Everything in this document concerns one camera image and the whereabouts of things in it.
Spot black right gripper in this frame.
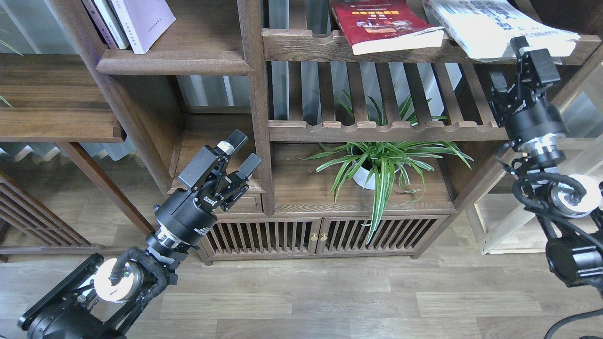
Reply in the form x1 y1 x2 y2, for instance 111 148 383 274
489 36 567 152

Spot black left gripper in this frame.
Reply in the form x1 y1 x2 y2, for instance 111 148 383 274
154 129 262 249

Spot white book blue characters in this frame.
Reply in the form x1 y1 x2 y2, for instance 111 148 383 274
423 0 581 60

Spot lavender white paperback book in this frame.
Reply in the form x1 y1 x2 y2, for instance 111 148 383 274
111 0 175 55

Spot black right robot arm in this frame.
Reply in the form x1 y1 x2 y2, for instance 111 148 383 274
490 36 603 292

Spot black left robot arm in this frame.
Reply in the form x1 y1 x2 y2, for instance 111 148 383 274
18 129 261 339

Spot white plant pot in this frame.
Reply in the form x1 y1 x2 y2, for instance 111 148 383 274
353 156 375 190

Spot green spider plant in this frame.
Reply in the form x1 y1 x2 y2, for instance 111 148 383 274
301 90 474 244

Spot dark wooden bookshelf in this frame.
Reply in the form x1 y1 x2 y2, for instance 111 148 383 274
0 0 603 265

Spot red cover book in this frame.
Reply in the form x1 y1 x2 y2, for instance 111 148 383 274
330 0 445 56

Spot white spine upright book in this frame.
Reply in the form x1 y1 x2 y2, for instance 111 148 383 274
93 0 130 49

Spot purple spine upright book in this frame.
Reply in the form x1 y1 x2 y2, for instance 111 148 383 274
81 0 118 50

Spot dark slatted wooden rack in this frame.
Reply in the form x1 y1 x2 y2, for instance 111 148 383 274
0 172 107 262

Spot light wooden shelf frame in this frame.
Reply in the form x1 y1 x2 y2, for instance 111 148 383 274
465 61 603 254

